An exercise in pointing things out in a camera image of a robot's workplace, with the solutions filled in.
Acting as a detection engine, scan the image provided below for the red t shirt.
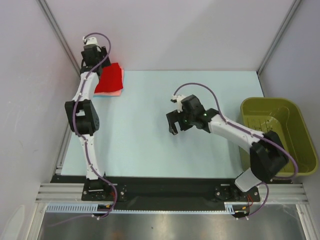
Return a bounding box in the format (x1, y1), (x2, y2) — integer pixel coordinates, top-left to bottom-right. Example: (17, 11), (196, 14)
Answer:
(94, 62), (125, 94)

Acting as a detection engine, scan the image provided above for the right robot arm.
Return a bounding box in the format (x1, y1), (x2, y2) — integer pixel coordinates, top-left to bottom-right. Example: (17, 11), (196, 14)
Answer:
(166, 95), (289, 201)

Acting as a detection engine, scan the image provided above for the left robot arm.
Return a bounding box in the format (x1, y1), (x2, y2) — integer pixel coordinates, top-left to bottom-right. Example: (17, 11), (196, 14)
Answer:
(64, 43), (111, 201)

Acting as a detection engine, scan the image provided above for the folded pink t shirt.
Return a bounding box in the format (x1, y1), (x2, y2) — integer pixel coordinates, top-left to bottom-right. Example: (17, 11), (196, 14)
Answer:
(93, 67), (125, 98)

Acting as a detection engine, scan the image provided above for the folded blue t shirt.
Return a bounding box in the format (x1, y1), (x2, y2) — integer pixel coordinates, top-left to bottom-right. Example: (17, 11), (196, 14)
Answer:
(93, 94), (114, 98)

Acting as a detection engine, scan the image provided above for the olive green plastic basket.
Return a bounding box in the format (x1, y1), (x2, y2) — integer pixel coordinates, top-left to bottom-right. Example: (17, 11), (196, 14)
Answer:
(238, 97), (319, 177)

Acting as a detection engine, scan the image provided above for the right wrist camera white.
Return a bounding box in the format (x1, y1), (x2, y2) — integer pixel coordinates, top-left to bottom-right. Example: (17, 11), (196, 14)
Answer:
(170, 94), (186, 113)

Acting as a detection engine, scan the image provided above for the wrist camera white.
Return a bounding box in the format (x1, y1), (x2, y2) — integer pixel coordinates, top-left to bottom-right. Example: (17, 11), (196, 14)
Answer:
(82, 37), (99, 46)
(170, 94), (186, 113)

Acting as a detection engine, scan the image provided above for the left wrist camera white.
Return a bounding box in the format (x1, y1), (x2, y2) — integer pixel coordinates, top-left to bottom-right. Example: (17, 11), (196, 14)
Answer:
(82, 37), (99, 46)

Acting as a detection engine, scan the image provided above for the left aluminium frame post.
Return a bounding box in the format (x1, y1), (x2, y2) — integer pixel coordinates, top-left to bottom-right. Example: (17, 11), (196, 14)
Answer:
(36, 0), (80, 76)

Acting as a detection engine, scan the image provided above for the aluminium frame post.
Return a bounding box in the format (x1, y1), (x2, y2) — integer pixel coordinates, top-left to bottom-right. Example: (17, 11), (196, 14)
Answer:
(256, 0), (303, 77)
(36, 0), (80, 76)

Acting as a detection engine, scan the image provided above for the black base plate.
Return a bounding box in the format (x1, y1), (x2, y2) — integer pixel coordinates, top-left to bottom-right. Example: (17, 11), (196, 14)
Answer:
(50, 175), (261, 212)

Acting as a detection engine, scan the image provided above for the white slotted cable duct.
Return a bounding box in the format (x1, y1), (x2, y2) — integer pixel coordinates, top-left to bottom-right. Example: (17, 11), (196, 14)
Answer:
(45, 203), (245, 215)

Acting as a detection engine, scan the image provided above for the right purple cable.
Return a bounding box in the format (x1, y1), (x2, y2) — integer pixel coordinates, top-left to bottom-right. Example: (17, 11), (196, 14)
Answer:
(173, 83), (300, 221)

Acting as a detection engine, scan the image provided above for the aluminium front rail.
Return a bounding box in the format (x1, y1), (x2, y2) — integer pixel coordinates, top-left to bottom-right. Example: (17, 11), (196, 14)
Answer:
(35, 183), (309, 205)

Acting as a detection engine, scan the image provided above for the right aluminium frame post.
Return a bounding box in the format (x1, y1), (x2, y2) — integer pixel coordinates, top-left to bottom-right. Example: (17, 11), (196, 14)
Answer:
(256, 0), (303, 77)

